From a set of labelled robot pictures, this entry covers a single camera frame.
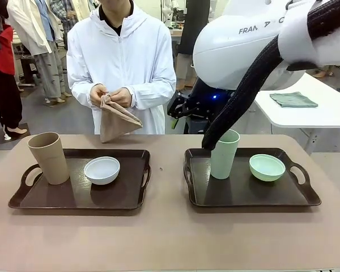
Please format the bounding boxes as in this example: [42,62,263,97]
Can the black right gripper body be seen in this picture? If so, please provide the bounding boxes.
[186,79,236,120]

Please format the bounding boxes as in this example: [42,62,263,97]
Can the beige cloth mat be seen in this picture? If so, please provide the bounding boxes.
[99,95,144,144]

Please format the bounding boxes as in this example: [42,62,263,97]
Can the tall green cup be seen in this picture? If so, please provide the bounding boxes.
[210,129,241,180]

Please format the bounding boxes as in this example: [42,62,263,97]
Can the tall beige cup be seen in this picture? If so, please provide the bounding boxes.
[27,132,71,185]

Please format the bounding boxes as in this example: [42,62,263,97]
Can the green cloth mat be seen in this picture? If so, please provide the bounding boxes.
[269,92,319,108]

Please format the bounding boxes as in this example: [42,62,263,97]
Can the white bowl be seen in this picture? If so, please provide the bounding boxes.
[83,156,121,186]

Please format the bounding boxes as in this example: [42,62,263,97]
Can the green bowl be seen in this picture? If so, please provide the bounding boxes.
[249,154,286,182]

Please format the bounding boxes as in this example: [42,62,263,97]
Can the person's left forearm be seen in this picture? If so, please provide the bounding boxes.
[129,80,177,109]

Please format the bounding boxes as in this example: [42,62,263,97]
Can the person's right forearm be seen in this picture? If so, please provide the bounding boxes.
[69,75,103,100]

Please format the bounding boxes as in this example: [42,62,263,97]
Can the person's left hand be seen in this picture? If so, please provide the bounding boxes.
[110,87,133,109]

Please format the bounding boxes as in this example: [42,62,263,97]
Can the person's right hand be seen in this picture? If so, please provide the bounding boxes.
[90,83,110,108]

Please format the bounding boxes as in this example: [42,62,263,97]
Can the person in white jacket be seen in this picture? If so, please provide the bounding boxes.
[66,0,177,135]

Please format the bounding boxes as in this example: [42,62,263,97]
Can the figure black top tan trousers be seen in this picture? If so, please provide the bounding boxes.
[175,0,215,91]

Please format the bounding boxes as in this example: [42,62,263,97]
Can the white table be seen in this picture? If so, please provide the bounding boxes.
[254,72,340,155]

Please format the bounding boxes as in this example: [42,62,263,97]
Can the mannequin dark top grey trousers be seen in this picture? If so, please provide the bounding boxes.
[312,65,334,79]

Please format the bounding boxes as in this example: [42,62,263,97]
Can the dark brown handled tray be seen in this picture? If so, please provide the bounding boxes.
[7,148,152,211]
[183,147,322,207]

